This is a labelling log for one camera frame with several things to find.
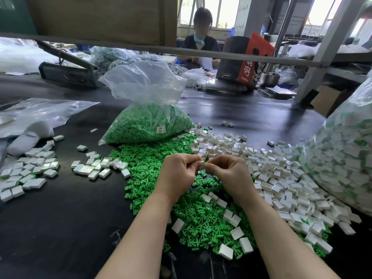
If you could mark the person's left hand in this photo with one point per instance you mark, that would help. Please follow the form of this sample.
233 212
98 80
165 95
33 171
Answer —
174 177

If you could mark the person's right hand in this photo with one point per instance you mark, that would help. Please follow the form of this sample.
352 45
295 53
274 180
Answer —
233 178

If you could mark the pile of green parts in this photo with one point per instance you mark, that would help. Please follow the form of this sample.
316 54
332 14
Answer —
145 165

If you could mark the pile of white plastic caps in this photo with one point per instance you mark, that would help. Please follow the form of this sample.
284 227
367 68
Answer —
299 179

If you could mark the pile of assembled white pieces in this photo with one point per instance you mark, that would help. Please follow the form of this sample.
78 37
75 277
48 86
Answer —
30 172

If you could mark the person's left forearm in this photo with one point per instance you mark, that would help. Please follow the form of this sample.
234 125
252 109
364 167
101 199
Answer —
139 250

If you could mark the person's right forearm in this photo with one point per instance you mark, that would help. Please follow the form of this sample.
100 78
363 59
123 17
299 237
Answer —
293 250

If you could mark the bag of green clips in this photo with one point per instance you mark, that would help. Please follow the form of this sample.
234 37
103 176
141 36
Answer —
152 122

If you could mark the large bag of white caps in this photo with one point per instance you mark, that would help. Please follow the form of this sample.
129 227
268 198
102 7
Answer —
357 151

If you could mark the clear bag of pale parts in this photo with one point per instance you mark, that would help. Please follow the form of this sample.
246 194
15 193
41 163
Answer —
121 58

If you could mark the white paper sheets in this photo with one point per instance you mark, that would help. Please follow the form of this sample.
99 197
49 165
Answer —
278 91

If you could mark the crumpled white plastic bag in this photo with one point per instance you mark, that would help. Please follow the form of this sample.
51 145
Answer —
196 76

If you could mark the metal bowl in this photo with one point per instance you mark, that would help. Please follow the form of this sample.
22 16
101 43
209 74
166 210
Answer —
270 79

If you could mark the black and red box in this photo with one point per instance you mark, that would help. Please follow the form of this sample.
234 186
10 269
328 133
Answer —
242 62

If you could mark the cardboard box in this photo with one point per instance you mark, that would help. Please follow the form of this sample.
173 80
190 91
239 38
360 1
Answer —
330 100

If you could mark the black table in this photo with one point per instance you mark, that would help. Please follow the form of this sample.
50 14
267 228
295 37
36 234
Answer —
58 238

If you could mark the empty clear plastic bag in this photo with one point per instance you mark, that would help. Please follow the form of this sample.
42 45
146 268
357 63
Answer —
40 112

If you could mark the white bags on shelf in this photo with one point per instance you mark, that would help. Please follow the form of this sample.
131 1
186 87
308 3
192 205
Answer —
325 50

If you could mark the brown board panel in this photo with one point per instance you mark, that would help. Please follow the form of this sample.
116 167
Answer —
92 19

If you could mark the white plastic sheet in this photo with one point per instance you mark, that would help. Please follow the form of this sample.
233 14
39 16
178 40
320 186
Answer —
25 58

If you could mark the grey metal shelf frame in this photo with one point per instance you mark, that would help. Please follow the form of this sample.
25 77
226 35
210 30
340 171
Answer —
116 46

